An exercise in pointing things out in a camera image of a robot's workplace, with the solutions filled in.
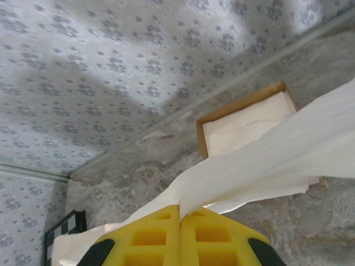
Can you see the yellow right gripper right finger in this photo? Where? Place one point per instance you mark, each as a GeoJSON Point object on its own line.
{"type": "Point", "coordinates": [222, 243]}

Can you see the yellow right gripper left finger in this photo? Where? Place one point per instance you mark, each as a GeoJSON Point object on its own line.
{"type": "Point", "coordinates": [144, 243]}

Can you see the white paper napkin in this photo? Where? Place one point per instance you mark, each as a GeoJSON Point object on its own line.
{"type": "Point", "coordinates": [249, 166]}

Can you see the black grey checkerboard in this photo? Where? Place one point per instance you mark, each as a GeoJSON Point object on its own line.
{"type": "Point", "coordinates": [69, 221]}

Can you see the brown cardboard tray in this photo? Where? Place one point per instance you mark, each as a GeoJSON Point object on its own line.
{"type": "Point", "coordinates": [201, 138]}

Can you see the white napkin stack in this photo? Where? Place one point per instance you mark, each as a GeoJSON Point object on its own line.
{"type": "Point", "coordinates": [235, 130]}

